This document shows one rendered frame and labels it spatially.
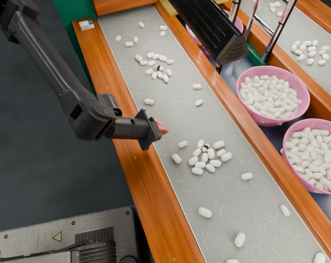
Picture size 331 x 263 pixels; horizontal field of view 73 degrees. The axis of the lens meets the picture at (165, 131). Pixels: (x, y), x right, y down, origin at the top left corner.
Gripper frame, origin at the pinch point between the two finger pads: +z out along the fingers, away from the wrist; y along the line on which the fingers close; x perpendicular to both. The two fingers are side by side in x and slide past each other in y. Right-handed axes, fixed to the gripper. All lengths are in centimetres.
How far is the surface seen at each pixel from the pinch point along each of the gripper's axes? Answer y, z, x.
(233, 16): 21.4, 14.8, -33.4
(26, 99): 117, -1, 109
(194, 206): -22.1, 5.1, 6.9
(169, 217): -22.1, -2.7, 10.1
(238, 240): -34.7, 8.4, 1.3
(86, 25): 68, -4, 10
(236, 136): -7.0, 23.6, -8.5
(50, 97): 111, 13, 98
